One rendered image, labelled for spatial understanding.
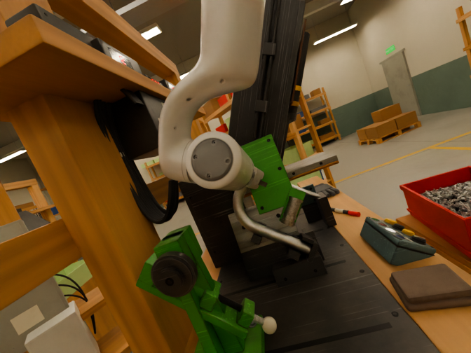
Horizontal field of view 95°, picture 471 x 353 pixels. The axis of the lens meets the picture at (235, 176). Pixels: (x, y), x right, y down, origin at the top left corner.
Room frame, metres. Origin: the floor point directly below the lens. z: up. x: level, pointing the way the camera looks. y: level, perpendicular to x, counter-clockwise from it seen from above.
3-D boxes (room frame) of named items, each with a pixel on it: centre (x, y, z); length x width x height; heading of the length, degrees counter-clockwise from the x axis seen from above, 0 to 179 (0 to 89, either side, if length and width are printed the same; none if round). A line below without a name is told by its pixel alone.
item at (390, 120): (5.80, -4.30, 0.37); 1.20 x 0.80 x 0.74; 92
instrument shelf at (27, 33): (0.78, 0.22, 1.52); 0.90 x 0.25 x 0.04; 170
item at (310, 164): (0.80, -0.15, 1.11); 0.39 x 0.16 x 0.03; 80
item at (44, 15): (0.49, 0.22, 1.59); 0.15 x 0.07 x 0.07; 170
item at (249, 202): (0.87, 0.08, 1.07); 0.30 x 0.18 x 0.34; 170
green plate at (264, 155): (0.66, -0.09, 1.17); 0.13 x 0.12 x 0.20; 170
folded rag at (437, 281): (0.35, -0.24, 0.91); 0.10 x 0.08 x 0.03; 70
